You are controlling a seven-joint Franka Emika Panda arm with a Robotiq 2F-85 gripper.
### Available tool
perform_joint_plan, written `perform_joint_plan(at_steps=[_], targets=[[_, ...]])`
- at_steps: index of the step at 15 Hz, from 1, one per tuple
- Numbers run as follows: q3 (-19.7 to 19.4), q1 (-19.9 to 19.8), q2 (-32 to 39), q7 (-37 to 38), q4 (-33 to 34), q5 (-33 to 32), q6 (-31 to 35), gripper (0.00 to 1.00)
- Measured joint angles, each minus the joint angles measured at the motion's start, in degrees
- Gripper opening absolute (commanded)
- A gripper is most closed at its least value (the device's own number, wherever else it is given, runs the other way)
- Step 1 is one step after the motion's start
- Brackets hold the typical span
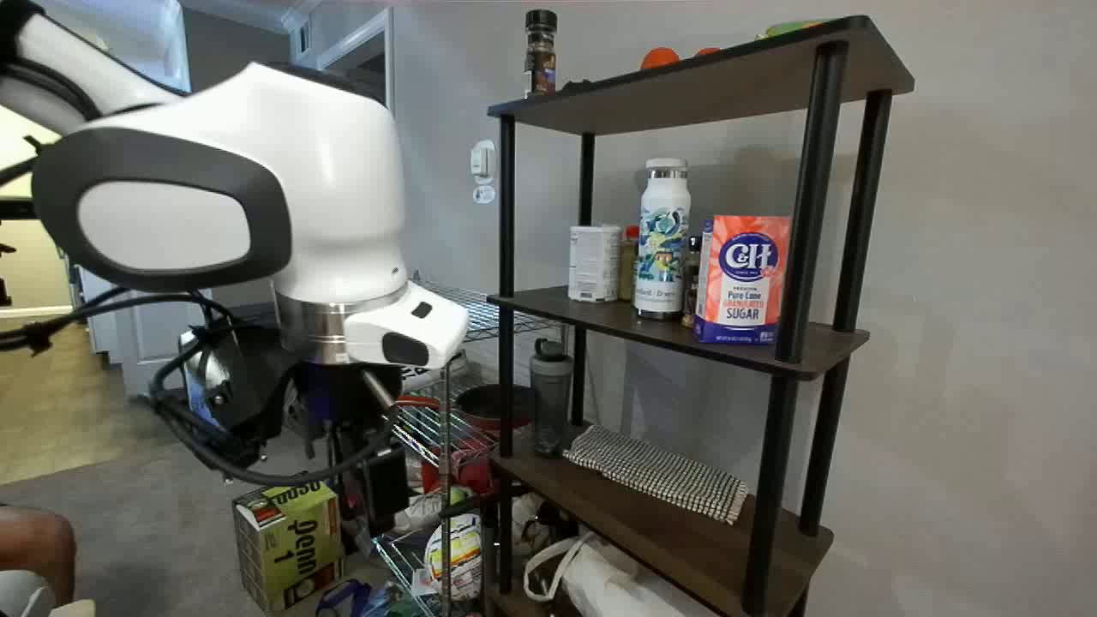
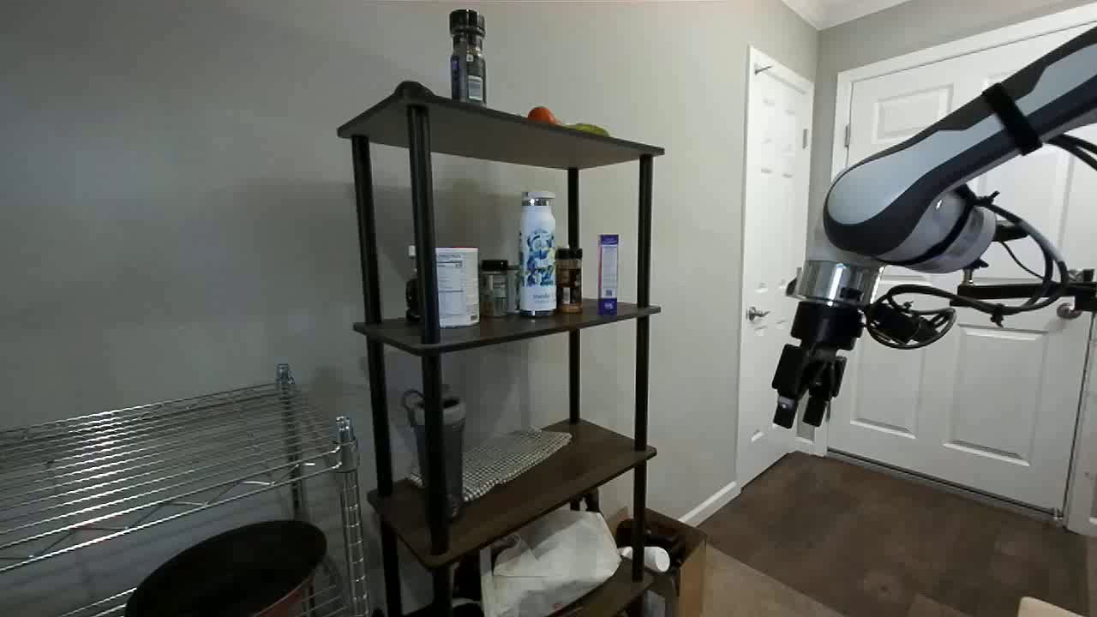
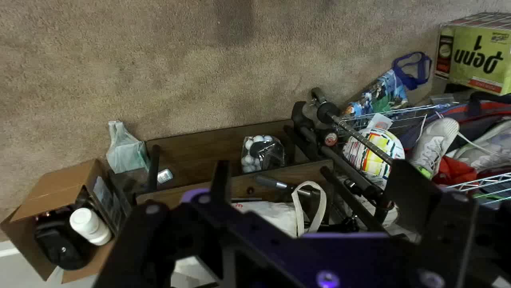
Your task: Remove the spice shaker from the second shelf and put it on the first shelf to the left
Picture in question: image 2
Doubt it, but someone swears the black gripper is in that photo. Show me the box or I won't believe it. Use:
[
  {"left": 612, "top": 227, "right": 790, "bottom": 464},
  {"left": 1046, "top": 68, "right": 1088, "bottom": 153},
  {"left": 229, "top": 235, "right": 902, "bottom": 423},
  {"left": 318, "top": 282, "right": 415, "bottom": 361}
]
[{"left": 767, "top": 298, "right": 868, "bottom": 433}]

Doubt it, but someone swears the dark spice grinder jar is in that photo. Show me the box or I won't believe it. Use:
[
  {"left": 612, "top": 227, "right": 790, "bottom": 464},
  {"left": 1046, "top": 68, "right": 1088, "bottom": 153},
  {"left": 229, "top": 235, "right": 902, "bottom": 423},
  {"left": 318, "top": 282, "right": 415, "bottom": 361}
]
[{"left": 446, "top": 8, "right": 493, "bottom": 109}]

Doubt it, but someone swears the white panel door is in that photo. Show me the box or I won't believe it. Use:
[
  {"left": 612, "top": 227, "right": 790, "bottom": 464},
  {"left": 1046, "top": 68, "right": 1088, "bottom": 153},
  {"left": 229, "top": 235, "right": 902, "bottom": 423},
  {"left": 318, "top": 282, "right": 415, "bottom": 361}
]
[
  {"left": 824, "top": 19, "right": 1097, "bottom": 516},
  {"left": 735, "top": 45, "right": 816, "bottom": 484}
]

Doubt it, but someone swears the brown cardboard box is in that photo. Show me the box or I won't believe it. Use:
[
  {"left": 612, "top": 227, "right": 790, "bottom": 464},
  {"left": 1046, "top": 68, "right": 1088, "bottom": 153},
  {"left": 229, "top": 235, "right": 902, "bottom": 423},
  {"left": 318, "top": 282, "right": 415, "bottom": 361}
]
[{"left": 613, "top": 507, "right": 714, "bottom": 617}]

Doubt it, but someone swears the orange and blue sugar box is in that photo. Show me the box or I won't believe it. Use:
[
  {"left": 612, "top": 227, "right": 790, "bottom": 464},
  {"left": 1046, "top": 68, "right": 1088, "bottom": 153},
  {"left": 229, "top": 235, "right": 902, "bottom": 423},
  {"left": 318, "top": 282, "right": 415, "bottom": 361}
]
[{"left": 592, "top": 231, "right": 625, "bottom": 317}]

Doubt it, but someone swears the small white container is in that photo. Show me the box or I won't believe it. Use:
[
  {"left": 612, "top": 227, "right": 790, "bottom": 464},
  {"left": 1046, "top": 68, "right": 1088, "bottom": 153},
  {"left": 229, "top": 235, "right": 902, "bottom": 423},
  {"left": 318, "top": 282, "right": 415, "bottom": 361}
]
[{"left": 620, "top": 542, "right": 674, "bottom": 574}]

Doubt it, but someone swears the white mesh mat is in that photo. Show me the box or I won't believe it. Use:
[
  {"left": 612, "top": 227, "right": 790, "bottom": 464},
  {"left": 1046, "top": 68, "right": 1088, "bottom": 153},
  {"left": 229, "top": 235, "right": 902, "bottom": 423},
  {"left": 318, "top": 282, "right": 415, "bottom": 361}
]
[{"left": 461, "top": 424, "right": 577, "bottom": 502}]

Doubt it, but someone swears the white floral water bottle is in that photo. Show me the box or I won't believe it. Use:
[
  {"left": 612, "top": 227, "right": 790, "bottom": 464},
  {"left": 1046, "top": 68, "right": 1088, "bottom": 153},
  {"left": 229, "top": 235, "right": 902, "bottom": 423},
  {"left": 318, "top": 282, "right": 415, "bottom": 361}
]
[{"left": 514, "top": 189, "right": 561, "bottom": 317}]

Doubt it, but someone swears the white bag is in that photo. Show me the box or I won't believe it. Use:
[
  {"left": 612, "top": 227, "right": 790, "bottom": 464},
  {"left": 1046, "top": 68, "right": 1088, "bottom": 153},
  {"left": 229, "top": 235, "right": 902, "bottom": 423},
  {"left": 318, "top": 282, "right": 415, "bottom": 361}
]
[{"left": 476, "top": 507, "right": 629, "bottom": 617}]

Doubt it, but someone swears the beige box corner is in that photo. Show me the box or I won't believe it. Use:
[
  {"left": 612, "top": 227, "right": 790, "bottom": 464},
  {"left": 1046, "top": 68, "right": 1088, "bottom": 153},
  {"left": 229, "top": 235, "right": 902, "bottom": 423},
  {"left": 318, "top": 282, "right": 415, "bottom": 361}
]
[{"left": 1014, "top": 594, "right": 1085, "bottom": 617}]

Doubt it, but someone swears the gray water bottle black lid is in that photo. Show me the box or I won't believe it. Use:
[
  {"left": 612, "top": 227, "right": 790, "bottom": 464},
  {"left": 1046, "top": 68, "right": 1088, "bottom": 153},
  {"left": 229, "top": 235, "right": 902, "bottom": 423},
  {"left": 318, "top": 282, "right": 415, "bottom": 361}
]
[{"left": 400, "top": 388, "right": 473, "bottom": 525}]

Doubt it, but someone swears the black round pot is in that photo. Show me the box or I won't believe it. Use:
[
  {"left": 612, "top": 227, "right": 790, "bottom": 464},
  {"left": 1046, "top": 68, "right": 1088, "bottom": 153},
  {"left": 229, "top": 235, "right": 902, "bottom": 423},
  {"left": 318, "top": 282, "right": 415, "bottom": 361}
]
[{"left": 119, "top": 516, "right": 333, "bottom": 617}]

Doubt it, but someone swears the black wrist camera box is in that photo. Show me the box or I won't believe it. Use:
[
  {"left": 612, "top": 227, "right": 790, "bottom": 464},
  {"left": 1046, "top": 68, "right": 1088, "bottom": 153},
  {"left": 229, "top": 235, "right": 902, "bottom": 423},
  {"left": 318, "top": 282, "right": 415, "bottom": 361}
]
[{"left": 860, "top": 284, "right": 961, "bottom": 353}]

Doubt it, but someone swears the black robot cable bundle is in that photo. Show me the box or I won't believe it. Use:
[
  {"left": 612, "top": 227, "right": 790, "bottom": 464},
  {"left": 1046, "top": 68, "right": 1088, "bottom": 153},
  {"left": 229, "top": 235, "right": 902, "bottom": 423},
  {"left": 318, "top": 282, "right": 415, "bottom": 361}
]
[{"left": 956, "top": 129, "right": 1097, "bottom": 329}]

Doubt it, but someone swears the black frame brown shelving unit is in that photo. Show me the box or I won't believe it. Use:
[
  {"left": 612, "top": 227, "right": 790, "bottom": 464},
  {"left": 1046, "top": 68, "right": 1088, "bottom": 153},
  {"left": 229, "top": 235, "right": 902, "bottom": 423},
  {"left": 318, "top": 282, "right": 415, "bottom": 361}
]
[{"left": 336, "top": 79, "right": 670, "bottom": 617}]

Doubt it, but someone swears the chrome wire rack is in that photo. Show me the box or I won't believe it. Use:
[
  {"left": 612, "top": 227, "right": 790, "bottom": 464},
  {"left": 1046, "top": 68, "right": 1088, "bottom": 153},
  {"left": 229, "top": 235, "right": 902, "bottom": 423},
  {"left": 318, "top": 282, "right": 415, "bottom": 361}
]
[{"left": 0, "top": 362, "right": 375, "bottom": 617}]

